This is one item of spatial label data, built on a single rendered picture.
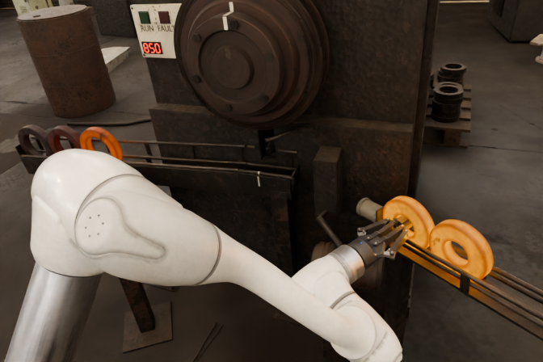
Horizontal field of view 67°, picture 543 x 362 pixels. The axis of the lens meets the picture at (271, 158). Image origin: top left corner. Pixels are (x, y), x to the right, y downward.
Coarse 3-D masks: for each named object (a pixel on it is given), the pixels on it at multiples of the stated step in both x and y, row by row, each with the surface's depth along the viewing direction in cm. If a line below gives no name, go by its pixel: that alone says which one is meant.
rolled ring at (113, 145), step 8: (88, 128) 164; (96, 128) 163; (80, 136) 166; (88, 136) 164; (96, 136) 163; (104, 136) 161; (112, 136) 163; (80, 144) 169; (88, 144) 169; (112, 144) 162; (112, 152) 164; (120, 152) 166; (120, 160) 168
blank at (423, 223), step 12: (396, 204) 112; (408, 204) 108; (420, 204) 108; (384, 216) 118; (396, 216) 114; (408, 216) 110; (420, 216) 106; (420, 228) 107; (432, 228) 107; (420, 240) 109
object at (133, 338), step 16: (128, 288) 159; (144, 288) 169; (144, 304) 165; (160, 304) 185; (128, 320) 179; (144, 320) 169; (160, 320) 177; (128, 336) 172; (144, 336) 171; (160, 336) 170
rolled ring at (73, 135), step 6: (60, 126) 171; (66, 126) 171; (54, 132) 171; (60, 132) 170; (66, 132) 169; (72, 132) 170; (48, 138) 175; (54, 138) 174; (72, 138) 169; (78, 138) 170; (54, 144) 176; (60, 144) 179; (78, 144) 170; (54, 150) 178; (60, 150) 178
